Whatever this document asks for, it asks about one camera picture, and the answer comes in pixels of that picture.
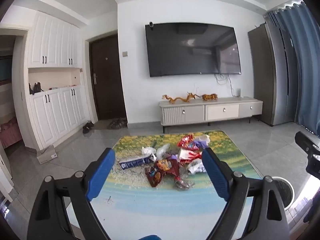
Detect dark red snack packet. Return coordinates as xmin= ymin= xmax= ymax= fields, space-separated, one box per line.
xmin=145 ymin=158 xmax=181 ymax=188

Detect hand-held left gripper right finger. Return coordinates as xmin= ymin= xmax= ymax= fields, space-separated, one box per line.
xmin=201 ymin=148 xmax=290 ymax=240

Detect white round trash bin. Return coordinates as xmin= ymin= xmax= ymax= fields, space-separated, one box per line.
xmin=271 ymin=176 xmax=295 ymax=210

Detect clear plastic bag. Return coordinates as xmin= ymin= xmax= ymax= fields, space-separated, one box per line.
xmin=156 ymin=144 xmax=171 ymax=158

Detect white printed wrapper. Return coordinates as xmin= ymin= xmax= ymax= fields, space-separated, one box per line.
xmin=187 ymin=159 xmax=207 ymax=175

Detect brown doormat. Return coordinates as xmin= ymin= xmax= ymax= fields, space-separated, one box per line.
xmin=93 ymin=120 xmax=114 ymax=130

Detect white cupboard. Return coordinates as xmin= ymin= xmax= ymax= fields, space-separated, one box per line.
xmin=28 ymin=83 xmax=92 ymax=151
xmin=27 ymin=11 xmax=83 ymax=68

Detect black handbag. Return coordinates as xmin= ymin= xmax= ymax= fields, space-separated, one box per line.
xmin=29 ymin=82 xmax=43 ymax=95

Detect patterned slippers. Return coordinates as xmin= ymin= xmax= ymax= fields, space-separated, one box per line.
xmin=107 ymin=117 xmax=128 ymax=130

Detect white lower cupboard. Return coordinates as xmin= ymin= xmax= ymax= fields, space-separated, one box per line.
xmin=28 ymin=83 xmax=92 ymax=151

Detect pink bedding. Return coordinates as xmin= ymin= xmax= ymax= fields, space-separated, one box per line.
xmin=0 ymin=119 xmax=23 ymax=149

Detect dark brown door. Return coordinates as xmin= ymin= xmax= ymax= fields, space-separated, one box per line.
xmin=89 ymin=34 xmax=127 ymax=121

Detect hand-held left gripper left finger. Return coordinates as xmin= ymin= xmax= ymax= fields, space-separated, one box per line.
xmin=27 ymin=147 xmax=116 ymax=240

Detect white plastic bag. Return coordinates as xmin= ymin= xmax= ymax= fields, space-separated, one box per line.
xmin=141 ymin=146 xmax=157 ymax=161

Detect red white snack packet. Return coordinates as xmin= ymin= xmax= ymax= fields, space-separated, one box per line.
xmin=178 ymin=148 xmax=202 ymax=163

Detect black shoes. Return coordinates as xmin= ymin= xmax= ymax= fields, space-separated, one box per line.
xmin=82 ymin=121 xmax=95 ymax=134

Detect flower printed rug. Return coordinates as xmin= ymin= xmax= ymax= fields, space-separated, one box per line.
xmin=65 ymin=130 xmax=262 ymax=233

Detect blue curtain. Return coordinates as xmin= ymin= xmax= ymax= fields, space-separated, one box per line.
xmin=265 ymin=1 xmax=320 ymax=134

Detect white upper cupboard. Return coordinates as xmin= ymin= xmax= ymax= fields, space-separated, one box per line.
xmin=27 ymin=11 xmax=83 ymax=68

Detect television cables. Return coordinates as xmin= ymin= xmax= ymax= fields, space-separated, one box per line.
xmin=214 ymin=73 xmax=238 ymax=97

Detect cardboard box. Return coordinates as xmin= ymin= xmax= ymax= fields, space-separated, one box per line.
xmin=37 ymin=144 xmax=58 ymax=165

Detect clear red-capped bottle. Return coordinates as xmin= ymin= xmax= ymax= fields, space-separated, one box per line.
xmin=174 ymin=174 xmax=196 ymax=191

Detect bright red snack packet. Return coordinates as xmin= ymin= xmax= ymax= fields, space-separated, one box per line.
xmin=177 ymin=133 xmax=195 ymax=151

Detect purple wrapper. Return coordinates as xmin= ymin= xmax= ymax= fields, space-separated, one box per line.
xmin=192 ymin=140 xmax=208 ymax=151

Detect blue white milk carton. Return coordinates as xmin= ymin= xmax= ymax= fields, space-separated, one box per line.
xmin=119 ymin=154 xmax=157 ymax=170

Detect black wall television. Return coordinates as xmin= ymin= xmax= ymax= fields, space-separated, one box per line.
xmin=145 ymin=22 xmax=242 ymax=78

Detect beige television cabinet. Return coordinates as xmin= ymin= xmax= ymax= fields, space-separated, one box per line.
xmin=159 ymin=96 xmax=264 ymax=134

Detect grey refrigerator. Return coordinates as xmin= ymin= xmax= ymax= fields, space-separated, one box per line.
xmin=247 ymin=22 xmax=299 ymax=126

